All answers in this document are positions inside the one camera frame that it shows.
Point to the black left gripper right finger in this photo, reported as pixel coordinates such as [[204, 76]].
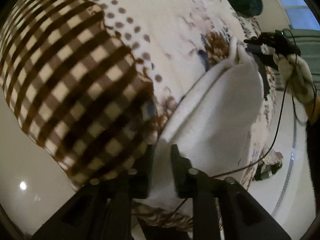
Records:
[[222, 209]]

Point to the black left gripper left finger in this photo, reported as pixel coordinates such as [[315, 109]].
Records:
[[101, 210]]

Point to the white garment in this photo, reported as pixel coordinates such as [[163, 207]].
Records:
[[211, 124]]

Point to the white gloved right hand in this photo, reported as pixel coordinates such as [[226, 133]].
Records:
[[295, 74]]

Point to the right teal curtain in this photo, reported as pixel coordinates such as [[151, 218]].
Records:
[[308, 42]]

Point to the window with bars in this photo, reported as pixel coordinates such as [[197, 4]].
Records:
[[299, 14]]

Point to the floral bed sheet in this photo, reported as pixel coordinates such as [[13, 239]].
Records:
[[187, 39]]

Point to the brown checkered pillow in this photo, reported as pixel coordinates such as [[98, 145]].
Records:
[[76, 76]]

